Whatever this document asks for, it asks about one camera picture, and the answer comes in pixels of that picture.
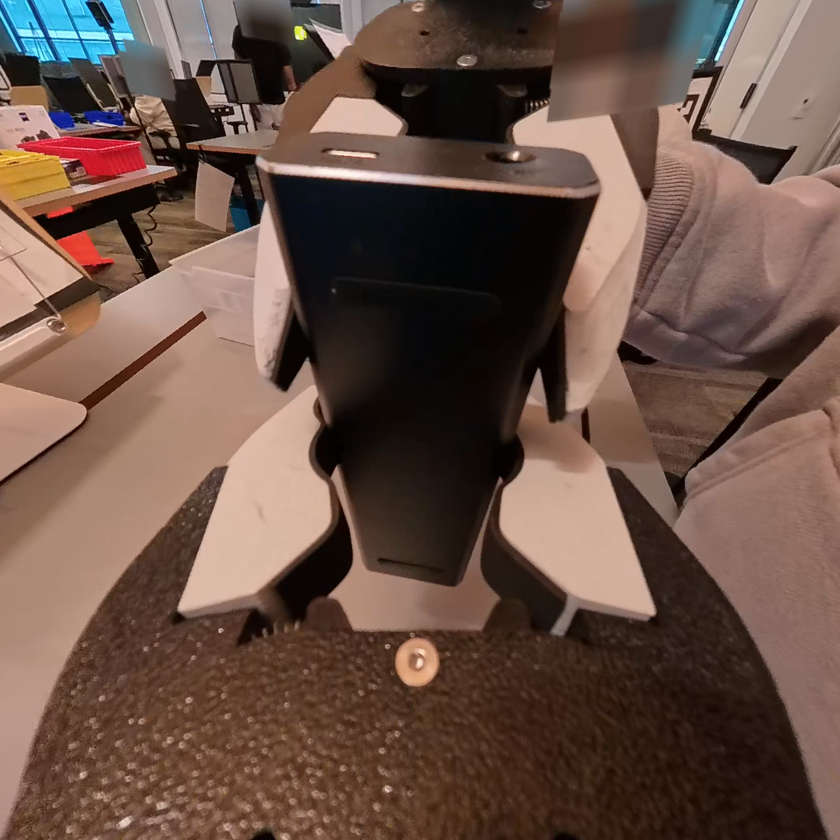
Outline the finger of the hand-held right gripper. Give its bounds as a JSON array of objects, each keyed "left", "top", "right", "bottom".
[
  {"left": 252, "top": 97, "right": 409, "bottom": 393},
  {"left": 511, "top": 107, "right": 649, "bottom": 423}
]

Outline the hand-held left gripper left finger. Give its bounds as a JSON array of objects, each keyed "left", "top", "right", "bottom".
[{"left": 176, "top": 386, "right": 357, "bottom": 627}]

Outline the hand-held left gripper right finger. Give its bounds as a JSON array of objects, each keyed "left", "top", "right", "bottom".
[{"left": 481, "top": 416, "right": 658, "bottom": 639}]

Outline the white plastic bin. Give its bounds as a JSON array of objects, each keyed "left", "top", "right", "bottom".
[{"left": 169, "top": 226, "right": 263, "bottom": 347}]

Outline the matte black usb hub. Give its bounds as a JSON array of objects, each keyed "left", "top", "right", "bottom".
[{"left": 256, "top": 131, "right": 601, "bottom": 587}]

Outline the person's right forearm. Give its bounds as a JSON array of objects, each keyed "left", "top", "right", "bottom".
[{"left": 619, "top": 108, "right": 840, "bottom": 380}]

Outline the white paper sheet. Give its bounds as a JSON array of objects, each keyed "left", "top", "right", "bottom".
[{"left": 195, "top": 161, "right": 236, "bottom": 231}]

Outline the wooden desk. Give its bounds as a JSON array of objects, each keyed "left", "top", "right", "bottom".
[
  {"left": 187, "top": 130, "right": 280, "bottom": 227},
  {"left": 20, "top": 164, "right": 179, "bottom": 280}
]

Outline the orange traffic cone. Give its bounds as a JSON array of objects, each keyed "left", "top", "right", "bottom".
[{"left": 52, "top": 228, "right": 116, "bottom": 268}]

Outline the red plastic bin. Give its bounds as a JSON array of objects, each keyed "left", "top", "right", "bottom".
[{"left": 20, "top": 136, "right": 145, "bottom": 178}]

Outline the wooden instruction sign board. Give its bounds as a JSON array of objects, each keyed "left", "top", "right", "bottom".
[{"left": 0, "top": 197, "right": 102, "bottom": 371}]

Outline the white sign base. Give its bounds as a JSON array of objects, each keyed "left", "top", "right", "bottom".
[{"left": 0, "top": 382, "right": 88, "bottom": 483}]

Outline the yellow plastic bin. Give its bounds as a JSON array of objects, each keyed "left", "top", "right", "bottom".
[{"left": 0, "top": 149, "right": 72, "bottom": 202}]

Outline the white printed box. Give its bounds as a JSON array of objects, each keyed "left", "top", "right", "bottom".
[{"left": 0, "top": 105, "right": 59, "bottom": 151}]

